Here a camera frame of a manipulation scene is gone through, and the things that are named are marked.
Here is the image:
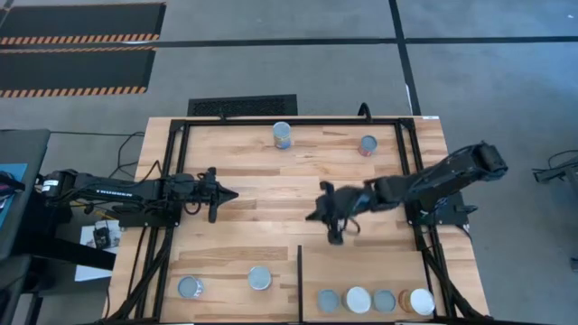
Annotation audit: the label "black hazard-striped floor mat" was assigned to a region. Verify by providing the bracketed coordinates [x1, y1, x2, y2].
[0, 2, 167, 46]
[0, 46, 157, 99]

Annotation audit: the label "black floor grille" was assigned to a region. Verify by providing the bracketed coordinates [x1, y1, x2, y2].
[187, 93, 299, 117]

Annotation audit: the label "red sided tin can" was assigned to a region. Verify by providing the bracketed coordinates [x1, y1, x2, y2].
[358, 135, 379, 158]

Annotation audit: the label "peaches label tin can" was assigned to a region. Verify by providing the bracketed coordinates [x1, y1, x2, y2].
[271, 120, 293, 151]
[247, 265, 274, 292]

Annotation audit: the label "blue sheet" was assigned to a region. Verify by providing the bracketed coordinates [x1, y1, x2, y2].
[0, 162, 28, 227]

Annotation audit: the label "red green peas can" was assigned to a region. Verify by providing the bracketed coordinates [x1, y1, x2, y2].
[176, 275, 205, 301]

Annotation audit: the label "black floor cable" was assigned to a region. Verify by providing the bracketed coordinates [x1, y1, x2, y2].
[116, 130, 146, 168]

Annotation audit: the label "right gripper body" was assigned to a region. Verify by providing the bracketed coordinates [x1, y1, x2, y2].
[320, 181, 378, 246]

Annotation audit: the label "grey lid tin can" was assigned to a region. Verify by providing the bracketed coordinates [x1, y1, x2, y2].
[371, 288, 398, 314]

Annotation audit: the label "small black device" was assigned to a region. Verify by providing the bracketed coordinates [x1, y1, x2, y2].
[92, 227, 112, 249]

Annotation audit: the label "white paper sheets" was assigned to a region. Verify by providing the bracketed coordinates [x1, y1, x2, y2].
[74, 219, 123, 283]

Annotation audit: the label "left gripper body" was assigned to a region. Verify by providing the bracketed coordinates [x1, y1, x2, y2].
[180, 167, 221, 224]

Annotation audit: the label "black shelf divider bar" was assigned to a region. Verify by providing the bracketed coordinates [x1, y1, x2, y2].
[296, 245, 303, 324]

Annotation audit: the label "orange slices print can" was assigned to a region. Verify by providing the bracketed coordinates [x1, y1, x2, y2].
[316, 289, 341, 314]

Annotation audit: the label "dark grey desk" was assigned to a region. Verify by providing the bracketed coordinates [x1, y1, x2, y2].
[0, 129, 51, 261]

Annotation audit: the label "white lid tin can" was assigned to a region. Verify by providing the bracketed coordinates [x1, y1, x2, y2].
[397, 288, 436, 317]
[341, 286, 373, 315]

